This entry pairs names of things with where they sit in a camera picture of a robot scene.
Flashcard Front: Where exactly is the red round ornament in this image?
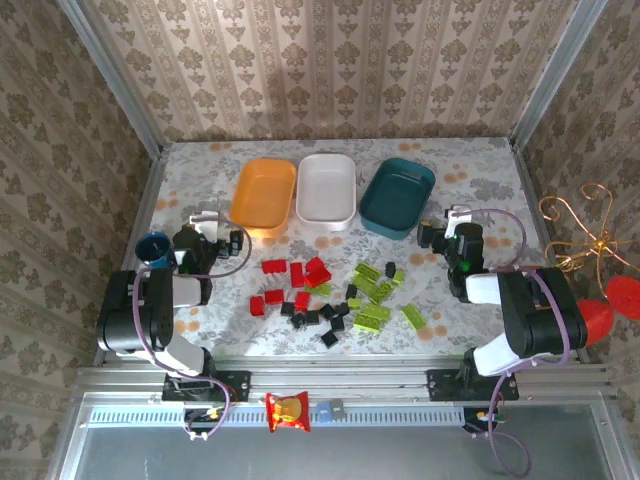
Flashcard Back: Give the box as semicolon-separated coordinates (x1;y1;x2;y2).
606;273;640;321

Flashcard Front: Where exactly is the red egg-shaped ornament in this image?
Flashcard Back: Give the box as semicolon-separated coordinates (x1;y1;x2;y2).
574;298;617;347

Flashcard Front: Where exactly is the orange plastic container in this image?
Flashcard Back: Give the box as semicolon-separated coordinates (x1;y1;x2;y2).
229;157;297;238

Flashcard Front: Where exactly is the aluminium corner post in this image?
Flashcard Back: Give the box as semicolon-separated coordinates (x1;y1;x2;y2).
509;0;614;151
55;0;166;159

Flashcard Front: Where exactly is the grey metal framed panel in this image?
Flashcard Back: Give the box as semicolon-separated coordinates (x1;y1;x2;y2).
47;392;626;480

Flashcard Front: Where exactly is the aluminium side rail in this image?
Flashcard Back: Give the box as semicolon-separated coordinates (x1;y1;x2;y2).
512;142;594;364
92;144;166;366

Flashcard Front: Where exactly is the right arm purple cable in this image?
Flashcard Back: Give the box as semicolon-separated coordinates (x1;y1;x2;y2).
449;207;571;476

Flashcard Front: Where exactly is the small electronics board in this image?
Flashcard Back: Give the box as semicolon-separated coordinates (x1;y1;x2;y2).
183;407;224;426
462;407;506;434

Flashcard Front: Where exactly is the white plastic container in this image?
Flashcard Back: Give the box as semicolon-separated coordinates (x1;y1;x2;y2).
295;152;358;233

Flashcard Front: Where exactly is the dark blue cup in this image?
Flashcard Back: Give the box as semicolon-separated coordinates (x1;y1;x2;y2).
135;232;176;271

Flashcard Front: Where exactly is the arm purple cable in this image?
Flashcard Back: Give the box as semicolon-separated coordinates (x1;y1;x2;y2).
132;212;254;441
449;207;571;476

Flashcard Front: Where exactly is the white slotted cable duct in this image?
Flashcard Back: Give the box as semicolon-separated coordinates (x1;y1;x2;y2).
79;402;469;427

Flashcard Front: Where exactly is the teal plastic container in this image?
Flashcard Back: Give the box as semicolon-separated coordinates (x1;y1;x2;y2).
358;157;437;240

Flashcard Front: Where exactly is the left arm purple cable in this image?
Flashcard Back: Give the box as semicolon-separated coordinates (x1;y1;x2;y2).
132;212;254;441

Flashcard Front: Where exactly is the red snack bag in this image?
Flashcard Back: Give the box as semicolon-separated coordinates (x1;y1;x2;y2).
264;390;312;434

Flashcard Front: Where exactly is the aluminium mounting beam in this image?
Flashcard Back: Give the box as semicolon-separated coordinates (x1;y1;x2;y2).
74;354;611;404

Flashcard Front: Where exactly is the gold wire ornament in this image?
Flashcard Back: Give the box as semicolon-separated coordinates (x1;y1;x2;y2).
538;182;640;274

